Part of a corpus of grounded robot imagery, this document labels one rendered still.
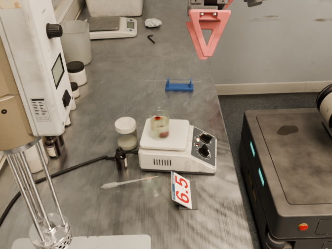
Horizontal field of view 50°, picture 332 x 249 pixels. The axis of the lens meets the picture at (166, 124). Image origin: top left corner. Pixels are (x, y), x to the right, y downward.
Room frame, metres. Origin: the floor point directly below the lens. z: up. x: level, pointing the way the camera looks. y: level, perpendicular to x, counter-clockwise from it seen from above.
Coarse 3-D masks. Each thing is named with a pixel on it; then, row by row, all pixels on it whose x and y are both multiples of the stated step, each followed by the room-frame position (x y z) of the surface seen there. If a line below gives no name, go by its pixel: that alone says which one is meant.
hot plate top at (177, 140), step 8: (176, 120) 0.77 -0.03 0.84; (184, 120) 0.77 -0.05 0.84; (144, 128) 0.74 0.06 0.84; (176, 128) 0.74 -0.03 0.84; (184, 128) 0.74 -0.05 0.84; (144, 136) 0.71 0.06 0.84; (176, 136) 0.70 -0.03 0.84; (184, 136) 0.70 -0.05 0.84; (144, 144) 0.68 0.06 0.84; (152, 144) 0.68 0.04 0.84; (160, 144) 0.67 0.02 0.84; (168, 144) 0.67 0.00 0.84; (176, 144) 0.67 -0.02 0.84; (184, 144) 0.67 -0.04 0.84
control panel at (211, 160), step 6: (198, 132) 0.75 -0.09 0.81; (192, 138) 0.72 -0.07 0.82; (198, 138) 0.73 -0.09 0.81; (192, 144) 0.70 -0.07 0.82; (210, 144) 0.73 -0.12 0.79; (192, 150) 0.67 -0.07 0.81; (198, 150) 0.68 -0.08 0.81; (210, 150) 0.70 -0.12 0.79; (198, 156) 0.66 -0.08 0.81; (210, 156) 0.68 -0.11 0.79; (210, 162) 0.66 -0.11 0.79
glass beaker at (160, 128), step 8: (152, 112) 0.73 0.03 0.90; (160, 112) 0.74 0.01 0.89; (168, 112) 0.72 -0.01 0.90; (152, 120) 0.70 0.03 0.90; (160, 120) 0.69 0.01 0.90; (168, 120) 0.70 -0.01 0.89; (152, 128) 0.70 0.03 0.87; (160, 128) 0.69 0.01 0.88; (168, 128) 0.70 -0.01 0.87; (152, 136) 0.70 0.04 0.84; (160, 136) 0.69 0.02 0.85; (168, 136) 0.70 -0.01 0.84
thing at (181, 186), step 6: (174, 174) 0.62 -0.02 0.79; (174, 180) 0.60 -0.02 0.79; (180, 180) 0.61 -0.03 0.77; (186, 180) 0.62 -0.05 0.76; (180, 186) 0.59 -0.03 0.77; (186, 186) 0.60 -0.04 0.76; (180, 192) 0.57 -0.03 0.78; (186, 192) 0.58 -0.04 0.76; (180, 198) 0.55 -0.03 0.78; (186, 198) 0.56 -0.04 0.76; (186, 204) 0.54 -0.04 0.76
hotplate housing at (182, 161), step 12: (192, 132) 0.74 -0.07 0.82; (144, 156) 0.67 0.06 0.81; (156, 156) 0.66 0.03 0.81; (168, 156) 0.66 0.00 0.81; (180, 156) 0.65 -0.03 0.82; (192, 156) 0.65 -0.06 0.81; (144, 168) 0.67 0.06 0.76; (156, 168) 0.66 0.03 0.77; (168, 168) 0.66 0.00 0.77; (180, 168) 0.65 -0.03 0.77; (192, 168) 0.65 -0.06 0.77; (204, 168) 0.64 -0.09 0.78
